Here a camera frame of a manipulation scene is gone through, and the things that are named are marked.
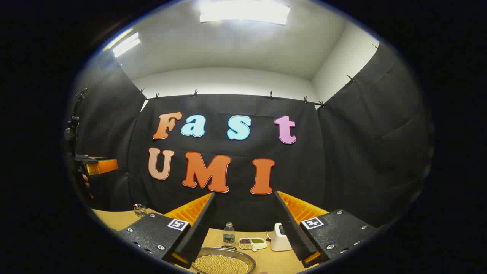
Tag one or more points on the pile of soybeans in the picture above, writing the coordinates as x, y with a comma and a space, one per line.
220, 264

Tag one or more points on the white toaster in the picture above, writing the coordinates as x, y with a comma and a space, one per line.
278, 239

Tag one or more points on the black backdrop cloth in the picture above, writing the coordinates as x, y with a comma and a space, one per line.
342, 160

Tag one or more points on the large ceiling light panel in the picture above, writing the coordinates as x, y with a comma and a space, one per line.
243, 11

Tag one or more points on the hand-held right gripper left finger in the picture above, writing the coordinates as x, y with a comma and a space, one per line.
199, 228

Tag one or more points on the clear plastic water bottle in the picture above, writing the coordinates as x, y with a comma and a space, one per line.
228, 234

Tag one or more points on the white divided bean dish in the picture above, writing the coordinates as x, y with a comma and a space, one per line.
253, 242

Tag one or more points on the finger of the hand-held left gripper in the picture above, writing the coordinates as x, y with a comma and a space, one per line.
104, 166

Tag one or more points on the small ceiling light panel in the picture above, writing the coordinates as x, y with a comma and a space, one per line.
126, 45

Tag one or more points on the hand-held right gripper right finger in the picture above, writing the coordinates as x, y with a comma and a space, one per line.
291, 228

